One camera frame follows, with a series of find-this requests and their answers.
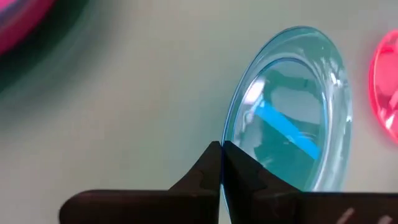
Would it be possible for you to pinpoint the red transparent plate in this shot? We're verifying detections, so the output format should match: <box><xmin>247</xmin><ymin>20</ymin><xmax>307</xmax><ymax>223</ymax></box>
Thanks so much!
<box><xmin>368</xmin><ymin>29</ymin><xmax>398</xmax><ymax>144</ymax></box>

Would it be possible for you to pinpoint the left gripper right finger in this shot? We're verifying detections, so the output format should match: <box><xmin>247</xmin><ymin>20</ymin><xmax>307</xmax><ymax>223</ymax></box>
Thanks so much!
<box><xmin>222</xmin><ymin>140</ymin><xmax>398</xmax><ymax>224</ymax></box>

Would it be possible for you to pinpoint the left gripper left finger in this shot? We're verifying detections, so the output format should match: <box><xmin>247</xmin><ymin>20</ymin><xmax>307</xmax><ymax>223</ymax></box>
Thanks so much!
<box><xmin>58</xmin><ymin>140</ymin><xmax>222</xmax><ymax>224</ymax></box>

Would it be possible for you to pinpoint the large blue transparent plate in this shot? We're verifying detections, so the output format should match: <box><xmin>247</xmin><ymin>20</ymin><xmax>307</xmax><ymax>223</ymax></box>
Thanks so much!
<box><xmin>221</xmin><ymin>26</ymin><xmax>354</xmax><ymax>215</ymax></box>

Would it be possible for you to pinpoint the teal plastic plate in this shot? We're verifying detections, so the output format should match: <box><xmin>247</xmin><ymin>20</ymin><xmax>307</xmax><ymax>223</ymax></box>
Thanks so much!
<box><xmin>0</xmin><ymin>0</ymin><xmax>94</xmax><ymax>94</ymax></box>

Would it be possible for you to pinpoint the pink plastic plate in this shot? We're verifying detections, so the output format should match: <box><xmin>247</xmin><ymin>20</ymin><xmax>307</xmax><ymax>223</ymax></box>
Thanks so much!
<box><xmin>0</xmin><ymin>0</ymin><xmax>57</xmax><ymax>57</ymax></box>

